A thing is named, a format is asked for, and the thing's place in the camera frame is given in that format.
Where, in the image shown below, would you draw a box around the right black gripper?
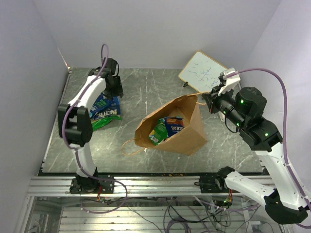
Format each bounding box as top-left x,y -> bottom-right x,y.
203,83 -> 247,129

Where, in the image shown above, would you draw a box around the blue Kettle vinegar chips bag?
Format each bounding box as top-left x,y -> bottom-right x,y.
89,93 -> 121,121

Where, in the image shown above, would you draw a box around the green Chuba chips bag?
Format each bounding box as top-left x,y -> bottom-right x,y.
92,115 -> 122,131

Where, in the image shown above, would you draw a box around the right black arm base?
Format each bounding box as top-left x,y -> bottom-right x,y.
194,166 -> 235,193

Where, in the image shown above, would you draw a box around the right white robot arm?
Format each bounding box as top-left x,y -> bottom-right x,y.
202,86 -> 309,225

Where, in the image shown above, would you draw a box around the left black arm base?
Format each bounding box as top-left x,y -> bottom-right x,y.
69,175 -> 114,194

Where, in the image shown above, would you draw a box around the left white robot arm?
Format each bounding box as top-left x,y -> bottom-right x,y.
57,58 -> 123,193

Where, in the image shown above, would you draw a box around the colourful snack packets in bag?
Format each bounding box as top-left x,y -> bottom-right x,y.
148,116 -> 184,145

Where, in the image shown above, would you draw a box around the white whiteboard eraser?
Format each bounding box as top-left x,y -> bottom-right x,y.
218,112 -> 225,122

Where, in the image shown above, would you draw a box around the small whiteboard wooden frame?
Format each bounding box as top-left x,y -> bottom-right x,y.
178,51 -> 236,92

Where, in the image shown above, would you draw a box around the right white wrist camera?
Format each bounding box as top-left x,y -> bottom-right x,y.
218,68 -> 241,96

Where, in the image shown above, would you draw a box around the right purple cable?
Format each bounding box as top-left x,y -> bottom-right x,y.
225,68 -> 311,229

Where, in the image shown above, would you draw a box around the aluminium frame rail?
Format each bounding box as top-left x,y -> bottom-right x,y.
26,176 -> 277,197

